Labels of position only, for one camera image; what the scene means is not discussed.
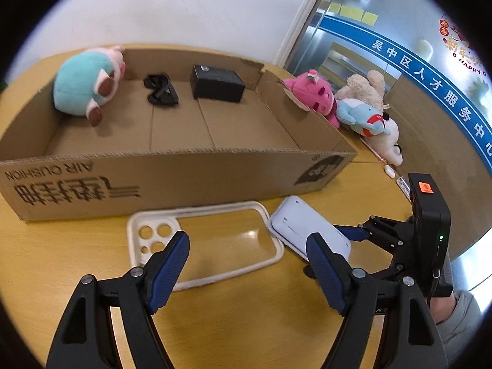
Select blue banner strip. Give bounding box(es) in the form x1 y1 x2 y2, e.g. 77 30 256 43
319 15 492 170

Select black glasses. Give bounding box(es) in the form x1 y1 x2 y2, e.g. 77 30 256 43
143 72 180 106

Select white plush animal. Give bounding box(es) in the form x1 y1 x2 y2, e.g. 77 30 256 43
361 113 404 166

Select white power bank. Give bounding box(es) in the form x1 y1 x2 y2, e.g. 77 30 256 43
267 195 352 264

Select teal plush pig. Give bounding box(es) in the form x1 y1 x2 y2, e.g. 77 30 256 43
53 45 127 127

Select cream plush rabbit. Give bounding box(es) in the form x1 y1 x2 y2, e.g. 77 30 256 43
336 70 387 110

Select wooden desktop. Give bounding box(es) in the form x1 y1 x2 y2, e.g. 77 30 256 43
0 42 462 369

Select pink transparent pen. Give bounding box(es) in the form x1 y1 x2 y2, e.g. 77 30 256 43
357 138 389 164

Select person's right forearm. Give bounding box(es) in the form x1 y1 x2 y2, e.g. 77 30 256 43
428 290 484 356

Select blue plush with red band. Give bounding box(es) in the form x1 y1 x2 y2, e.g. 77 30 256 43
336 98 386 139

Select black rectangular box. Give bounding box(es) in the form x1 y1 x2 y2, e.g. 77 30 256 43
191 64 246 104

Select white clear phone case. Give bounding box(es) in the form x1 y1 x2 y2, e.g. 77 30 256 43
127 200 285 291

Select brown cardboard box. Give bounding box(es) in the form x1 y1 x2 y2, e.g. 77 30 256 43
0 44 358 221

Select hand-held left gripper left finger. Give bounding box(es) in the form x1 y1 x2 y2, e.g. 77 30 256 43
46 230 191 369

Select glass door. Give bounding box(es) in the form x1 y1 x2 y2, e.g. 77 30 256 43
274 0 492 177

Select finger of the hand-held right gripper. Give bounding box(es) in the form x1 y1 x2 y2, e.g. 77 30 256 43
332 215 416 255
370 253 411 283

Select pink plush bear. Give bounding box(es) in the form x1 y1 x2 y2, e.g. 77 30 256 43
282 69 341 128

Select red window decal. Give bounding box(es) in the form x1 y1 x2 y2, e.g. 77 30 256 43
438 11 486 74

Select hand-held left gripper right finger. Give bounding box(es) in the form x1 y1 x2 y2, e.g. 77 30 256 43
305 232 450 369

